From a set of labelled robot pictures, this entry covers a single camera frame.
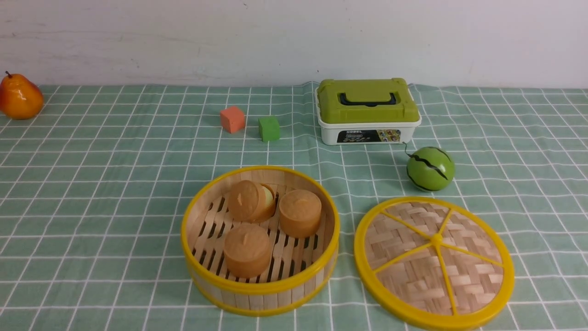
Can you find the yellow rimmed bamboo steamer basket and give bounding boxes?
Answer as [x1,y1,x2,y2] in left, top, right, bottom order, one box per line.
[181,165,340,316]

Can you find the orange foam cube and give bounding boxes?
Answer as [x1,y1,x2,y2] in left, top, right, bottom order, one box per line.
[219,106,246,134]

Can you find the woven bamboo steamer lid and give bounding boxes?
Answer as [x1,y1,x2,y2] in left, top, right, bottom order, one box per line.
[354,196,515,331]

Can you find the right brown toy bun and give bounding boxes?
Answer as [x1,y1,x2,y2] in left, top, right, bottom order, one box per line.
[278,190,322,238]

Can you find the front brown toy bun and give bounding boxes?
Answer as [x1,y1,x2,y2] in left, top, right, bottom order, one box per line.
[223,223,271,279]

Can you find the tilted brown toy bun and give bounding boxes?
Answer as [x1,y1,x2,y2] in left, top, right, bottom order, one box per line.
[228,180,277,223]

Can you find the orange toy pear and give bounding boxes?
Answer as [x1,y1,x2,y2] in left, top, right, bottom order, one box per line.
[0,71,44,120]

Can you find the green toy watermelon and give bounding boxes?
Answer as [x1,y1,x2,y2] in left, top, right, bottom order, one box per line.
[403,141,456,191]

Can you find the green checkered tablecloth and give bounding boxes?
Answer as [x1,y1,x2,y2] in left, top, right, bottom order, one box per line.
[0,82,588,331]

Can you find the green foam cube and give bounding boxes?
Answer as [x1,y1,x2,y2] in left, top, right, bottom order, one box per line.
[258,115,281,143]

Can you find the green lidded white toolbox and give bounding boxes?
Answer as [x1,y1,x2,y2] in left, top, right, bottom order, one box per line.
[315,78,422,145]

